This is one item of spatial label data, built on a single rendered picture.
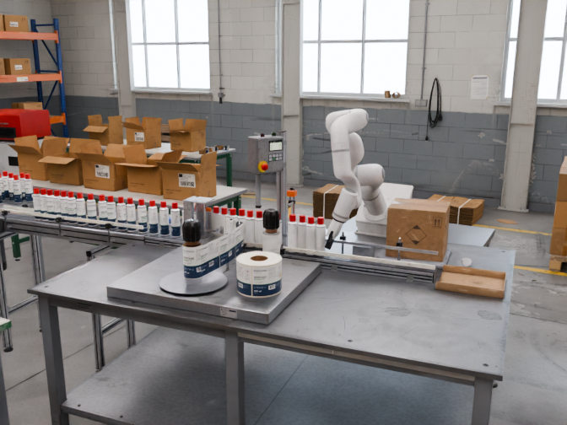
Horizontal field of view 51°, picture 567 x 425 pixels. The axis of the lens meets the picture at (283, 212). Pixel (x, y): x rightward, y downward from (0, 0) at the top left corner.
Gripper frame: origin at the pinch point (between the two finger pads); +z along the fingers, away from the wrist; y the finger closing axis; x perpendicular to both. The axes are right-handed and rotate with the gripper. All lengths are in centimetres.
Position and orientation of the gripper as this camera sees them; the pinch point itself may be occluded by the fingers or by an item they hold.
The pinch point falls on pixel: (328, 244)
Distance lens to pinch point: 311.7
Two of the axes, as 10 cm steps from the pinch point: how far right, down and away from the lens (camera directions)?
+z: -3.2, 8.8, 3.6
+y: -3.7, 2.3, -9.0
